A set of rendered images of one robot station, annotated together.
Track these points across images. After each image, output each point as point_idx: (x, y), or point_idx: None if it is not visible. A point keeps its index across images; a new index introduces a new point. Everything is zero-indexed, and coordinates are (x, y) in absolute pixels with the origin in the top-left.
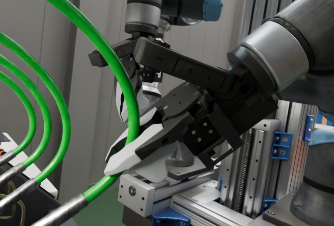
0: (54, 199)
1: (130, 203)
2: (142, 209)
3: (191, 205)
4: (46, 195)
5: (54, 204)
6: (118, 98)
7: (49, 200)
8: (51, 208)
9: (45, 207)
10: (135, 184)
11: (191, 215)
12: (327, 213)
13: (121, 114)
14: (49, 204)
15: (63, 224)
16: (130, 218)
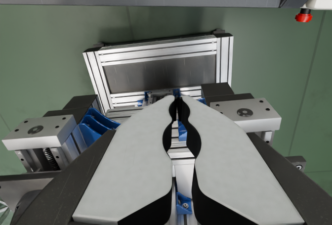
0: None
1: (239, 103)
2: (216, 106)
3: (181, 152)
4: None
5: None
6: (224, 134)
7: None
8: None
9: None
10: (243, 119)
11: (179, 144)
12: (23, 208)
13: (170, 96)
14: None
15: None
16: (239, 99)
